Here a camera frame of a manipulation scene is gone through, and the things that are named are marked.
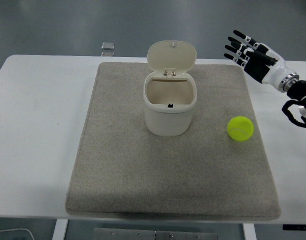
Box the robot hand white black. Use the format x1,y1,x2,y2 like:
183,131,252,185
224,29,300,91

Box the yellow-green tennis ball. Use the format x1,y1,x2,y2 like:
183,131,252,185
227,116,255,143

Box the cream bin with hinged lid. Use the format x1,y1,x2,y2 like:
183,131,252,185
143,40,198,137

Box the beige felt mat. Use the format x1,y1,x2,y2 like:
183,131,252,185
65,61,282,218

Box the black table control panel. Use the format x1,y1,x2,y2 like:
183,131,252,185
282,224,306,231

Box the white table leg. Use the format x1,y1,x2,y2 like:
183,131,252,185
52,219,68,240
242,223,256,240

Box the grey metal plate with screws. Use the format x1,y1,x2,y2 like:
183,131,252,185
92,227,218,240

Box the white cable on floor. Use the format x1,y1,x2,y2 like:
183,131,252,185
0,228,35,240

